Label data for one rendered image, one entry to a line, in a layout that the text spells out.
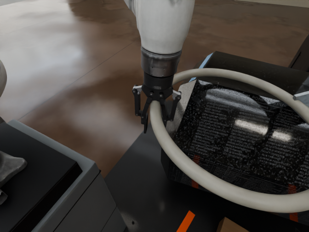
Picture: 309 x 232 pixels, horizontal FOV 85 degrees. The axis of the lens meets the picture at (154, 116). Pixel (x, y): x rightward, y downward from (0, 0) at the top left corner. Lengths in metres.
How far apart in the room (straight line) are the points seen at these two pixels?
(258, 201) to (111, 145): 1.34
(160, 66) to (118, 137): 1.29
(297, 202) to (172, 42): 0.37
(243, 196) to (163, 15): 0.34
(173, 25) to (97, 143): 1.40
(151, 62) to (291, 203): 0.37
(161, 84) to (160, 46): 0.09
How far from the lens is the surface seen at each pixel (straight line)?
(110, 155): 1.52
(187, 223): 1.28
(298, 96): 0.69
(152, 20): 0.34
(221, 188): 0.36
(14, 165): 0.56
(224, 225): 1.21
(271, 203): 0.39
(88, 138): 1.69
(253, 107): 0.81
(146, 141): 1.54
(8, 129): 0.70
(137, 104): 0.49
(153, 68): 0.38
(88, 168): 0.55
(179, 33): 0.35
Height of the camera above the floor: 1.26
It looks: 45 degrees down
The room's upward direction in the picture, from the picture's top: straight up
